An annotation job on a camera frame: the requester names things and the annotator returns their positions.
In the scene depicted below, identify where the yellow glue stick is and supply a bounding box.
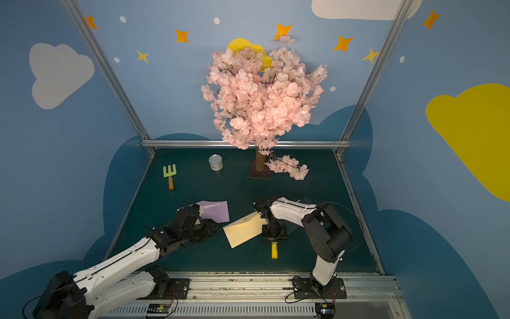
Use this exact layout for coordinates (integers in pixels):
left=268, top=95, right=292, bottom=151
left=271, top=241, right=278, bottom=260

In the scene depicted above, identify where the purple envelope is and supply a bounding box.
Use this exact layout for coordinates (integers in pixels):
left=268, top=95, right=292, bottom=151
left=197, top=201, right=230, bottom=223

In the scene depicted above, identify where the cream yellow envelope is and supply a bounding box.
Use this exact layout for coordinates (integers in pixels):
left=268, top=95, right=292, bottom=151
left=223, top=211, right=267, bottom=249

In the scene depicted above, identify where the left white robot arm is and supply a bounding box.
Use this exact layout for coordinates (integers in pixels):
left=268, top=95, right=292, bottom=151
left=32, top=204, right=221, bottom=318

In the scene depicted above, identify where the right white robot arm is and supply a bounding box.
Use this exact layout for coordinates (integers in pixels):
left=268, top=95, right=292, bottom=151
left=254, top=196, right=353, bottom=292

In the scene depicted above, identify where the dark green envelope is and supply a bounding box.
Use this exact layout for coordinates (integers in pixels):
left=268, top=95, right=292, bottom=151
left=282, top=195, right=313, bottom=236

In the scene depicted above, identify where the green toy garden rake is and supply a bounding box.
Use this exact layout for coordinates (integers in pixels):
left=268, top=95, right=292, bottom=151
left=163, top=164, right=177, bottom=191

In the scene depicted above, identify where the silver tin can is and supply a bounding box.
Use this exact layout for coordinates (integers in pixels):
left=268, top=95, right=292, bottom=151
left=208, top=154, right=223, bottom=171

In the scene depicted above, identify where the fallen pink blossom branch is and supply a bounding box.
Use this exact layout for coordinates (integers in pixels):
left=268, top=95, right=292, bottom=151
left=266, top=156, right=309, bottom=181

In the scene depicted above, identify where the left small circuit board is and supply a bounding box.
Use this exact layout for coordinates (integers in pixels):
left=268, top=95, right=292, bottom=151
left=146, top=303, right=171, bottom=317

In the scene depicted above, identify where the small circuit board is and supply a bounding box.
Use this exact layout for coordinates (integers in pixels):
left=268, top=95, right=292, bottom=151
left=146, top=303, right=171, bottom=317
left=315, top=303, right=335, bottom=319

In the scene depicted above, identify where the right small circuit board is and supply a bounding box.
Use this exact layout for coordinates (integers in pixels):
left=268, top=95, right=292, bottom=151
left=315, top=303, right=335, bottom=319

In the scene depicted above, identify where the pink cherry blossom tree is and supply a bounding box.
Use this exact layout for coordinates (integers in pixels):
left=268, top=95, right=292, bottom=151
left=201, top=36, right=328, bottom=168

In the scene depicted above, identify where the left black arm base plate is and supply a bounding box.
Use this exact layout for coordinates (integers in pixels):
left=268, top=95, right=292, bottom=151
left=142, top=278, right=191, bottom=300

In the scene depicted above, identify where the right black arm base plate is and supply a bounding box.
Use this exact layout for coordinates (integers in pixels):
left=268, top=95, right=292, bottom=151
left=290, top=276, right=347, bottom=300

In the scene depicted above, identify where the aluminium mounting rail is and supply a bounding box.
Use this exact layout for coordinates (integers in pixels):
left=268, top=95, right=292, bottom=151
left=98, top=272, right=411, bottom=318

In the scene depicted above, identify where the rear aluminium frame bar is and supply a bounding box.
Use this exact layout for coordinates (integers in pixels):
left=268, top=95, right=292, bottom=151
left=141, top=139, right=351, bottom=150

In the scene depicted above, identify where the right aluminium frame post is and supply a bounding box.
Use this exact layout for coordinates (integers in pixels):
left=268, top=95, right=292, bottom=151
left=341, top=0, right=414, bottom=143

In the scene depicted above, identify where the aluminium frame post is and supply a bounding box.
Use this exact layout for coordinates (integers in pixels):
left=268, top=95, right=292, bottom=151
left=341, top=0, right=414, bottom=143
left=61, top=0, right=150, bottom=140

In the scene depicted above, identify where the left aluminium frame post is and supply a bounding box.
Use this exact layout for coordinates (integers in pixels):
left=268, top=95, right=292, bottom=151
left=61, top=0, right=150, bottom=140

